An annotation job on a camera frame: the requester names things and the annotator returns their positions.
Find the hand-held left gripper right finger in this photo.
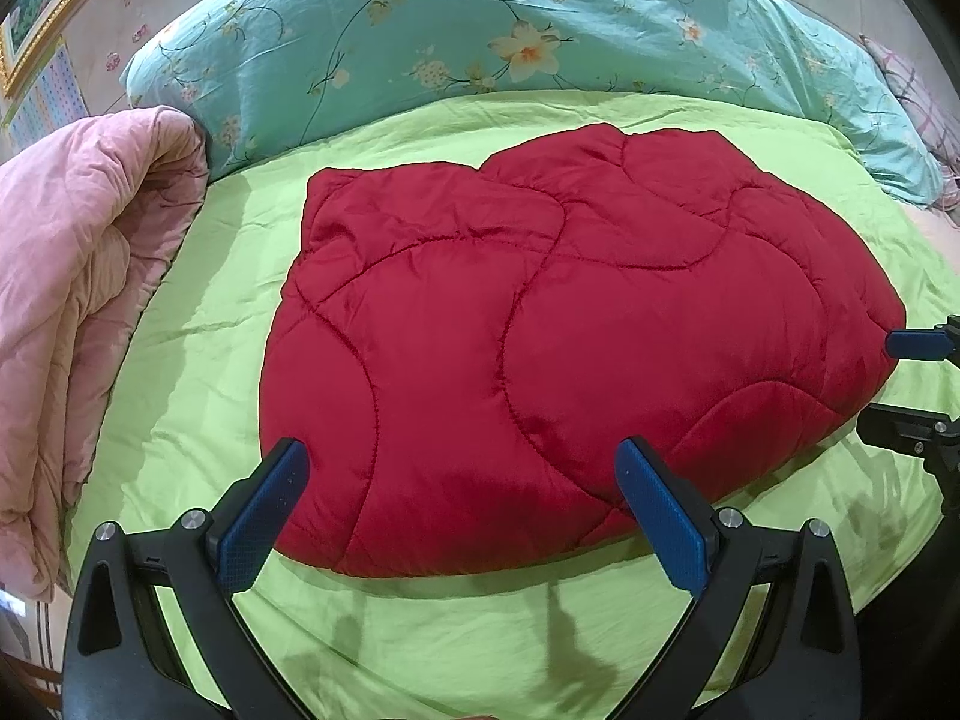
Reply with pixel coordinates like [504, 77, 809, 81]
[615, 435, 865, 720]

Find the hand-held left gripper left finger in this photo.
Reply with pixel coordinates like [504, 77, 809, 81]
[61, 436, 312, 720]

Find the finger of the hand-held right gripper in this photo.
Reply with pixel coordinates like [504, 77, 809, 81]
[885, 315, 960, 367]
[857, 403, 960, 458]

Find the red quilted jacket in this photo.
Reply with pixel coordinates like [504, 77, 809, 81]
[259, 124, 905, 580]

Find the lime green bed sheet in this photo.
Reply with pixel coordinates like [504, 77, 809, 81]
[64, 88, 960, 720]

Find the pink plaid cloth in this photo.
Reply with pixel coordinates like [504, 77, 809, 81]
[859, 34, 960, 170]

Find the pink quilt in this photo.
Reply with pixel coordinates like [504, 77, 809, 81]
[0, 106, 212, 602]

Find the teal floral quilt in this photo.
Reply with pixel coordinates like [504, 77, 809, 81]
[120, 0, 944, 207]

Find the gold framed picture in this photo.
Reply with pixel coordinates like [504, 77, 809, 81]
[0, 0, 151, 98]

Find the dotted wall poster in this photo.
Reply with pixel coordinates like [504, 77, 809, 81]
[4, 37, 87, 155]

